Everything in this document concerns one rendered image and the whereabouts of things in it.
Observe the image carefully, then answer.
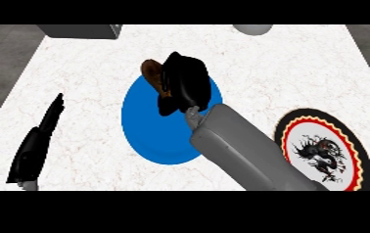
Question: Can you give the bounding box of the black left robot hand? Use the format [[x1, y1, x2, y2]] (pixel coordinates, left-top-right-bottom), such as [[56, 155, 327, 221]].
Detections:
[[5, 92, 67, 185]]

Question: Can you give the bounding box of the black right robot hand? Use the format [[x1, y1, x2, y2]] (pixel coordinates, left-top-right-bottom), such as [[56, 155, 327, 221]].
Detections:
[[156, 51, 214, 117]]

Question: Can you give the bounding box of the brown sweet potato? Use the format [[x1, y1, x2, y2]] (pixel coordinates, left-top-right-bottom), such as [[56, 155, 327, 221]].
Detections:
[[139, 59, 174, 98]]

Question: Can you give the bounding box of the blue plate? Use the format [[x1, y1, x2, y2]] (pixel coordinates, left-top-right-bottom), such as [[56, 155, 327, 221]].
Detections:
[[120, 73, 224, 165]]

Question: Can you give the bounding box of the dragon print plate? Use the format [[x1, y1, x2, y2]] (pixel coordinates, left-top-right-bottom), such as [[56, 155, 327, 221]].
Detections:
[[273, 108, 370, 192]]

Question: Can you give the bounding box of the pale grey round object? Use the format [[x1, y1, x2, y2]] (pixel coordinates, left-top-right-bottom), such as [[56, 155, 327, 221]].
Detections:
[[232, 23, 274, 36]]

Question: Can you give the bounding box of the dark grey box appliance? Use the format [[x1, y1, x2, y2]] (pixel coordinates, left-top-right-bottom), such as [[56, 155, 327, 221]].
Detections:
[[37, 23, 124, 40]]

